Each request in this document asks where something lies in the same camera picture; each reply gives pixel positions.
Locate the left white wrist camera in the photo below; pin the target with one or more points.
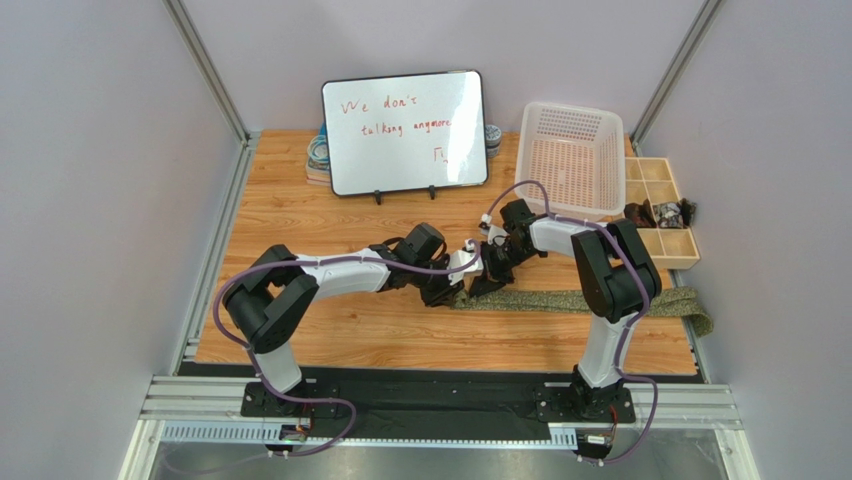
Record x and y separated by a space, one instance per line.
465 262

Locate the blue white patterned jar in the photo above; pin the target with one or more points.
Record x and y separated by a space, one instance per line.
493 140

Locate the whiteboard with red writing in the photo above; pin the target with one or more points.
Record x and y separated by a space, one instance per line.
403 133

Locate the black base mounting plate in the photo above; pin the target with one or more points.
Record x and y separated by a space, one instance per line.
387 404

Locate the aluminium front rail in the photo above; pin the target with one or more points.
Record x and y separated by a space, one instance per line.
217 422

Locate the dark rolled tie in box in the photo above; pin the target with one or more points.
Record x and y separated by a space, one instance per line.
641 214

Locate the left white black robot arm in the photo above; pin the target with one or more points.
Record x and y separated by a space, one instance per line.
261 307

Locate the right aluminium frame post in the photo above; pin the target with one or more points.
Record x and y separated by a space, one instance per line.
677 66

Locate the left aluminium frame post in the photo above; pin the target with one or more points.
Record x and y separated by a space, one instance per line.
238 132

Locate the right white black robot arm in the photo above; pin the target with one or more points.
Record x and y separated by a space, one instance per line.
618 281

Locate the aluminium frame post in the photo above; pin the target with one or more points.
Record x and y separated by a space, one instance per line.
677 66
238 132

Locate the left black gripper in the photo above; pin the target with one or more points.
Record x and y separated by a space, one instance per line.
438 290

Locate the white perforated plastic basket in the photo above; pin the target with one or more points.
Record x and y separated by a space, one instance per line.
572 160

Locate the patterned rolled tie in box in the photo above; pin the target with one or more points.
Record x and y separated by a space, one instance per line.
675 215

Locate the wooden compartment organizer box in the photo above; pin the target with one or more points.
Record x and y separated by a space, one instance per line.
651 179

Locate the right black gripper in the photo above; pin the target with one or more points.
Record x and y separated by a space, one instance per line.
496 267

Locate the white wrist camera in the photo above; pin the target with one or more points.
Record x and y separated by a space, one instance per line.
465 262
495 235

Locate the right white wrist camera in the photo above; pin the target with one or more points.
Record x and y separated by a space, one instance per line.
495 235

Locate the blue tape roll stack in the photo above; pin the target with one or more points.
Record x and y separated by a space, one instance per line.
317 167

